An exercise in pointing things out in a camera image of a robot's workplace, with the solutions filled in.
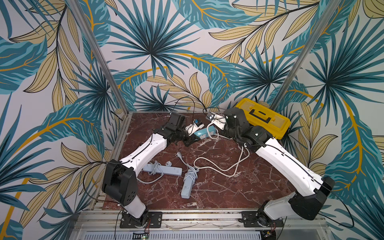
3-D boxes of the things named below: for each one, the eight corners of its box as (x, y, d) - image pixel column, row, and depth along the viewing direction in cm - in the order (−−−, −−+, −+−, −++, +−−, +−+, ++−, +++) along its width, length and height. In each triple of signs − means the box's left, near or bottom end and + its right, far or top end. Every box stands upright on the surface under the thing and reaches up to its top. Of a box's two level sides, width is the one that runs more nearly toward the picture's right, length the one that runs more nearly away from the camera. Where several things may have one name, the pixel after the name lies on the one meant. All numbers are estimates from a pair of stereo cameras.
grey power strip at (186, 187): (180, 198, 81) (180, 195, 76) (188, 172, 90) (187, 167, 85) (188, 201, 80) (188, 197, 75) (195, 174, 90) (195, 169, 84)
